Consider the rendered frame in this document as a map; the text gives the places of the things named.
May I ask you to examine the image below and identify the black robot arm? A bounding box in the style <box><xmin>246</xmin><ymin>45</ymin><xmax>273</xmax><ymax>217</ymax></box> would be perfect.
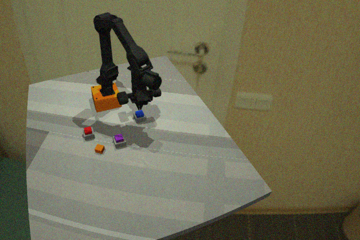
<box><xmin>93</xmin><ymin>12</ymin><xmax>162</xmax><ymax>106</ymax></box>

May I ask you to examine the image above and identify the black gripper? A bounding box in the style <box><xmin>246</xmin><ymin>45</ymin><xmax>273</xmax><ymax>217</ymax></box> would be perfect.
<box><xmin>116</xmin><ymin>83</ymin><xmax>161</xmax><ymax>110</ymax></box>

